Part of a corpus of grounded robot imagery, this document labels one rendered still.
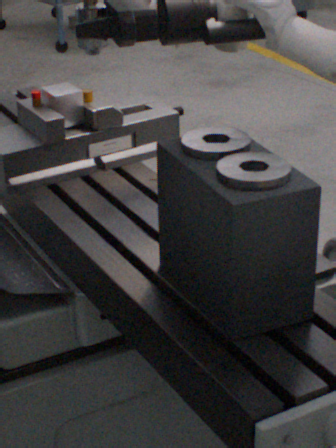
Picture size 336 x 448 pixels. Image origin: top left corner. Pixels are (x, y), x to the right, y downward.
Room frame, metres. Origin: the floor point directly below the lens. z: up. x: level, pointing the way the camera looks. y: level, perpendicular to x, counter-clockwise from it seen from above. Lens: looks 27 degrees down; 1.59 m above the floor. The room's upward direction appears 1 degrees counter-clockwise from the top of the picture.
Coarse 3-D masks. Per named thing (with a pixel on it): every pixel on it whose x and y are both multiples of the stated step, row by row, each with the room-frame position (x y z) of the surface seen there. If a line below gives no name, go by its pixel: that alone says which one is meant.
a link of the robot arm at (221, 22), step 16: (192, 0) 1.39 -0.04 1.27; (208, 0) 1.40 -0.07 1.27; (224, 0) 1.41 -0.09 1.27; (208, 16) 1.38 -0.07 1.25; (224, 16) 1.40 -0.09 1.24; (240, 16) 1.41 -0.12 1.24; (208, 32) 1.37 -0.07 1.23; (224, 32) 1.37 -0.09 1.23; (240, 32) 1.38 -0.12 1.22; (256, 32) 1.38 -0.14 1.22; (224, 48) 1.43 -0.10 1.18; (240, 48) 1.44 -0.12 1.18
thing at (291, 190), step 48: (192, 144) 1.08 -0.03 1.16; (240, 144) 1.07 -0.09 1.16; (192, 192) 1.02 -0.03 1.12; (240, 192) 0.96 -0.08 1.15; (288, 192) 0.96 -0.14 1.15; (192, 240) 1.02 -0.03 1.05; (240, 240) 0.93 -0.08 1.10; (288, 240) 0.95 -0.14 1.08; (192, 288) 1.02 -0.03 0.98; (240, 288) 0.93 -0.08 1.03; (288, 288) 0.96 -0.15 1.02; (240, 336) 0.93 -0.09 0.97
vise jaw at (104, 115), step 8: (80, 88) 1.58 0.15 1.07; (96, 96) 1.54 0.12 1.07; (88, 104) 1.50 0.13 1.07; (96, 104) 1.49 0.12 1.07; (104, 104) 1.49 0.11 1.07; (88, 112) 1.48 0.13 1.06; (96, 112) 1.47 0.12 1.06; (104, 112) 1.48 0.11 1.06; (112, 112) 1.48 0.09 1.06; (120, 112) 1.49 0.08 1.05; (88, 120) 1.48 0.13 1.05; (96, 120) 1.47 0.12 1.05; (104, 120) 1.48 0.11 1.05; (112, 120) 1.48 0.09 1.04; (120, 120) 1.49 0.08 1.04; (96, 128) 1.47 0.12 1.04; (104, 128) 1.47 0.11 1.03
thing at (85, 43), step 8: (80, 16) 1.36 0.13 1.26; (88, 16) 1.36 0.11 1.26; (96, 16) 1.36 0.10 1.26; (104, 16) 1.37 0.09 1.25; (80, 40) 1.36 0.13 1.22; (88, 40) 1.36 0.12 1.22; (96, 40) 1.36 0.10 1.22; (104, 40) 1.37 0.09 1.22; (80, 48) 1.36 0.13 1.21; (88, 48) 1.36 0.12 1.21; (96, 48) 1.36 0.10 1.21
